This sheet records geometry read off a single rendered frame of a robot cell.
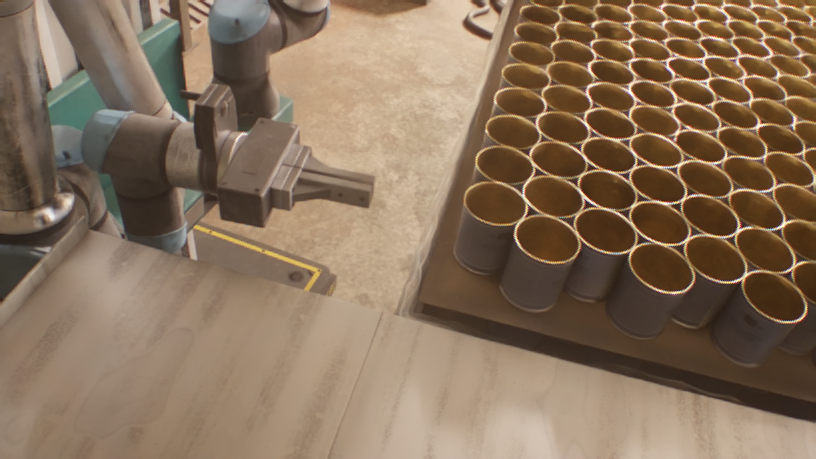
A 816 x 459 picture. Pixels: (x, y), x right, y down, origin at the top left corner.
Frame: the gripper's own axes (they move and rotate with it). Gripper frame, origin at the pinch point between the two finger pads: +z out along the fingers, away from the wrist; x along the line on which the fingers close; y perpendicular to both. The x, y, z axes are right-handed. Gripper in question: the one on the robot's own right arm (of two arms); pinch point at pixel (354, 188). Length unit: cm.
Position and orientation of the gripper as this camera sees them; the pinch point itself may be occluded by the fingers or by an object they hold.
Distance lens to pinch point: 71.2
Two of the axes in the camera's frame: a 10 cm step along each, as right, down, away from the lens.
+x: -1.8, 6.8, -7.1
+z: 9.8, 2.0, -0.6
